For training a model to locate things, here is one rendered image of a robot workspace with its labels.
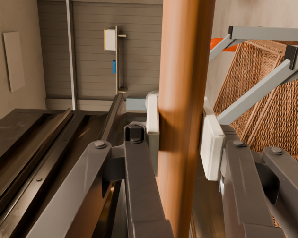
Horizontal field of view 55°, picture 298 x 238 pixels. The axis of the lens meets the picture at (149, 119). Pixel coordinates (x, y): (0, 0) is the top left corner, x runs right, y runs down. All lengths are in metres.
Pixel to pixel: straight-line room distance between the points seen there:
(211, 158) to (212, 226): 0.85
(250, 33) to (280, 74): 0.48
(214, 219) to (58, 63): 7.65
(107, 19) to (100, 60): 1.08
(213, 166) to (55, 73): 8.34
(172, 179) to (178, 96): 0.06
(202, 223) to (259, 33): 0.67
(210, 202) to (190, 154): 0.90
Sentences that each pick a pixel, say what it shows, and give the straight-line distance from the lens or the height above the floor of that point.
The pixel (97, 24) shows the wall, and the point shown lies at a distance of 8.02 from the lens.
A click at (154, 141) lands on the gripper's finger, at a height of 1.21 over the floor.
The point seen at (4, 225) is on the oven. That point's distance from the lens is 1.07.
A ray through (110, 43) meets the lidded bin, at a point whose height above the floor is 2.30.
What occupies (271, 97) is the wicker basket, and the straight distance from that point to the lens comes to 1.17.
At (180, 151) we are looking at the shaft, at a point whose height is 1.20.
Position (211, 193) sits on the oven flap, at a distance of 1.13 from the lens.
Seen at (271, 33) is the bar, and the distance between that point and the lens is 1.11.
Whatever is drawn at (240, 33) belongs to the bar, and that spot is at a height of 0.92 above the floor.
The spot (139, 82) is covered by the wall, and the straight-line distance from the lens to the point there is 8.08.
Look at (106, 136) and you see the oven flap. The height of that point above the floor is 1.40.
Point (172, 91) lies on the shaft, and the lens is 0.18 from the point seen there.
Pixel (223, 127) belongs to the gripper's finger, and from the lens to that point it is 0.19.
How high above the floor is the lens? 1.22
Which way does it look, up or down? level
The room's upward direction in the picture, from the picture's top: 88 degrees counter-clockwise
